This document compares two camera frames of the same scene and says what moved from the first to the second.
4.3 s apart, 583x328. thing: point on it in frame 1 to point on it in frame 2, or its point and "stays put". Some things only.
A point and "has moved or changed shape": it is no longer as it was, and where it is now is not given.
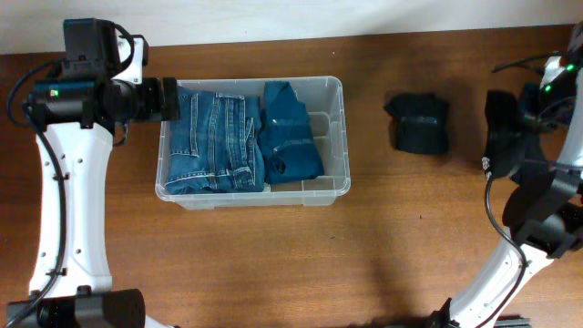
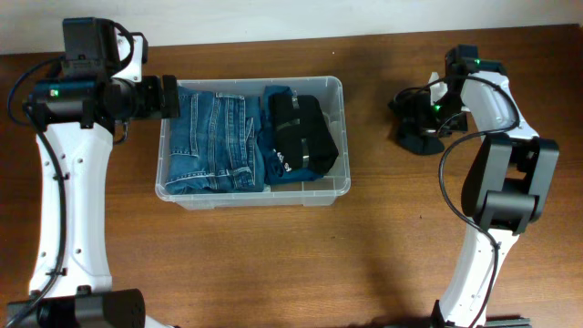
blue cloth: (291, 149) stays put
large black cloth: (504, 123) has moved or changed shape
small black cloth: (419, 123) stays put
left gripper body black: (148, 100) stays put
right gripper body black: (543, 106) to (448, 118)
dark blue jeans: (216, 144) stays put
